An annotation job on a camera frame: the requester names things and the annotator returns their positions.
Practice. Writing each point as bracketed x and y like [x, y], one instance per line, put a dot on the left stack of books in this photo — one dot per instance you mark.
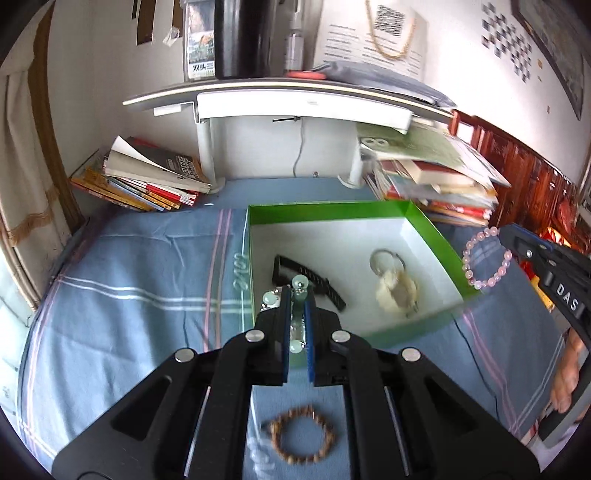
[138, 175]

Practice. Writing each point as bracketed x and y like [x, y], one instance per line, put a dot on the right stack of books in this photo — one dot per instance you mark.
[447, 178]

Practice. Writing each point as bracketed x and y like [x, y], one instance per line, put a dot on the white shell keychain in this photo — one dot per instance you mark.
[397, 291]

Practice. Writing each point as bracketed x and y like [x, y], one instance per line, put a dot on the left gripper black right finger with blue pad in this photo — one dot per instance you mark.
[406, 419]

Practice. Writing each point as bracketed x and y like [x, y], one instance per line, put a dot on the beige curtain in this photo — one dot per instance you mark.
[34, 230]

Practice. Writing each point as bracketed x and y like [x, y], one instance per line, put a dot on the person's right hand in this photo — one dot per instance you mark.
[567, 374]

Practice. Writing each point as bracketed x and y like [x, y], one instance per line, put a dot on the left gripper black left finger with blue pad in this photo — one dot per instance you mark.
[188, 418]

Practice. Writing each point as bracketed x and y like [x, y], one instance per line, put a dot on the carved red wooden headboard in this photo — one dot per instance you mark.
[539, 196]

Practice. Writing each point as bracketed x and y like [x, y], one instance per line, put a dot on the green cardboard box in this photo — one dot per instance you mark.
[336, 240]

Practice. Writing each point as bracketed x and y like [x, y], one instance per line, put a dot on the black cylindrical bottle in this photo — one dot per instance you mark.
[242, 36]

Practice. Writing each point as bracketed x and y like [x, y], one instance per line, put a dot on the white paper with QR code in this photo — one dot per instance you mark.
[387, 34]

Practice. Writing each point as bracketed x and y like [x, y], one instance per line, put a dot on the blue striped bed sheet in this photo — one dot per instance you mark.
[133, 288]

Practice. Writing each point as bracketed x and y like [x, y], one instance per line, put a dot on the stack of books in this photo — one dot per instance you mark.
[447, 178]
[138, 175]

